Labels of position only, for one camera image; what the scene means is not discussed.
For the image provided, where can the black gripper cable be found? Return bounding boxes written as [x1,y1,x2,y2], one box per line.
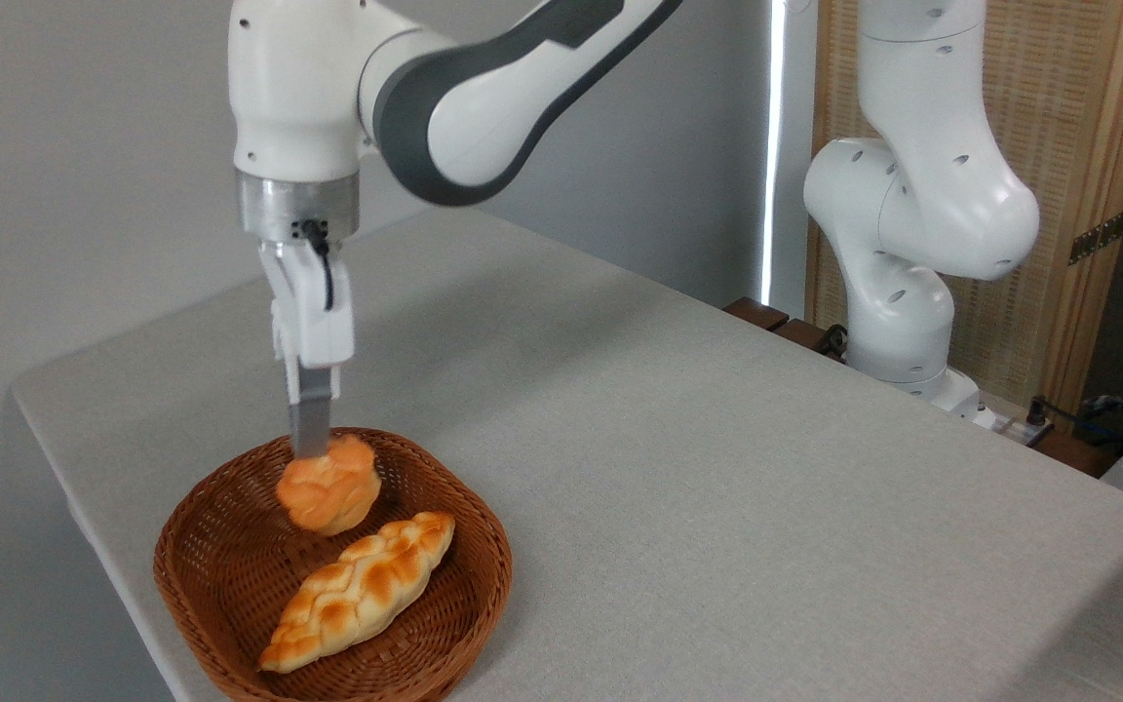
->
[292,219,337,313]

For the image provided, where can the wooden rattan folding screen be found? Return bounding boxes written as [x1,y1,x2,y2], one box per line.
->
[805,0,1123,415]

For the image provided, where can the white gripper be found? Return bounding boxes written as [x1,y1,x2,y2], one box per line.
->
[259,239,356,460]

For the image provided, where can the long braided bread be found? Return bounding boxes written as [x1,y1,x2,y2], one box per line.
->
[259,511,456,675]

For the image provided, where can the dark metal screen hinge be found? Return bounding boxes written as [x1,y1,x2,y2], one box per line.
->
[1068,209,1123,266]

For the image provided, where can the round muffin bread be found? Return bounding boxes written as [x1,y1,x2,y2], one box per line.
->
[275,433,383,538]

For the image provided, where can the grey tablecloth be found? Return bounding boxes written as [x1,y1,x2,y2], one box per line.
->
[11,207,1123,702]

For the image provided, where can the brown wicker basket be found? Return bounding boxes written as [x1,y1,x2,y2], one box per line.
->
[153,427,514,702]

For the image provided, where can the silver wrist mounting flange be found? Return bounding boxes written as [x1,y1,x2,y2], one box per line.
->
[235,171,363,245]

